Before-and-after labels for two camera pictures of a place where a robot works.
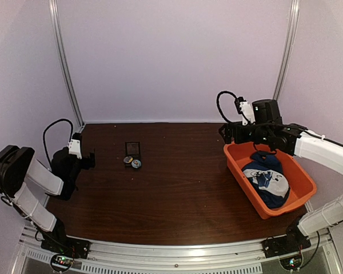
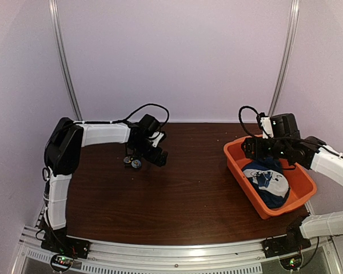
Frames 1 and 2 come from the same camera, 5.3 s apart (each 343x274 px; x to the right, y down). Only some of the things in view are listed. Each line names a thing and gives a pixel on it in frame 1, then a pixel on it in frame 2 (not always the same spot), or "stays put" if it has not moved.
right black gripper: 229,134 to 259,152
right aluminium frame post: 286,62 stays put
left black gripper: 91,163 to 153,158
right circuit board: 291,263 stays put
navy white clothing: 265,176 stays put
